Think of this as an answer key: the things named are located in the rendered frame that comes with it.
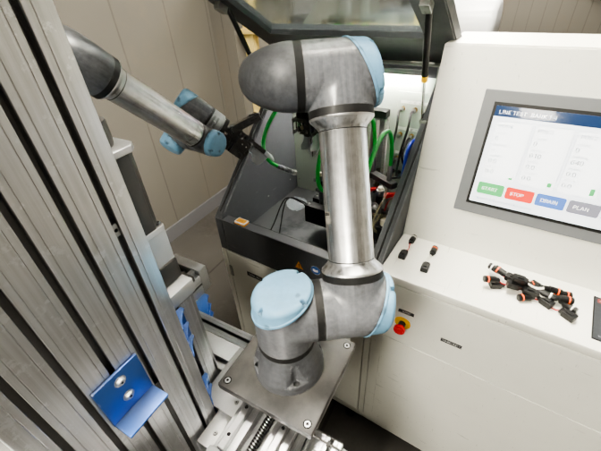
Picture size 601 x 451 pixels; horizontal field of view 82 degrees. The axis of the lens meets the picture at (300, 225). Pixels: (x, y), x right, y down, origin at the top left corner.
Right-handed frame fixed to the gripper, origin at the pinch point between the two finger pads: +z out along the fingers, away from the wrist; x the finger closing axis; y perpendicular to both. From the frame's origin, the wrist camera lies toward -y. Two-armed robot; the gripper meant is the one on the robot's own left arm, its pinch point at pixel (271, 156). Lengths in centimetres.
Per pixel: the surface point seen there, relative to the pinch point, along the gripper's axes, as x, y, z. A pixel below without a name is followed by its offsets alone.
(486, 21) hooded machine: -162, -221, 148
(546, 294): 69, -12, 61
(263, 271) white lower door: -2.4, 39.4, 25.8
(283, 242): 11.0, 22.5, 18.2
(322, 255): 23.4, 17.4, 27.0
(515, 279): 63, -10, 55
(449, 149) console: 37, -32, 32
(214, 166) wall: -197, 31, 26
